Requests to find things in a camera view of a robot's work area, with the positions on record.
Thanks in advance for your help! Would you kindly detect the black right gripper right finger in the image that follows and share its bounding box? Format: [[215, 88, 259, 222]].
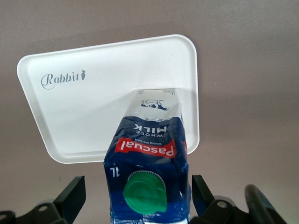
[[190, 175, 236, 224]]

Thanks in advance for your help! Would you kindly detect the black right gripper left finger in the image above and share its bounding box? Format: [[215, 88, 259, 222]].
[[17, 176, 86, 224]]

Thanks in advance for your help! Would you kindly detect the blue white milk carton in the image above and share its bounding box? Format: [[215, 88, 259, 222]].
[[103, 87, 194, 224]]

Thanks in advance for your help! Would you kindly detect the cream rectangular Rabbit tray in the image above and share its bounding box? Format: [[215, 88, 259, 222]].
[[16, 34, 200, 165]]

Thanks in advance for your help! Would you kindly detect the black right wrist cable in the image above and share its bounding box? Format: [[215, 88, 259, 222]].
[[244, 184, 281, 224]]

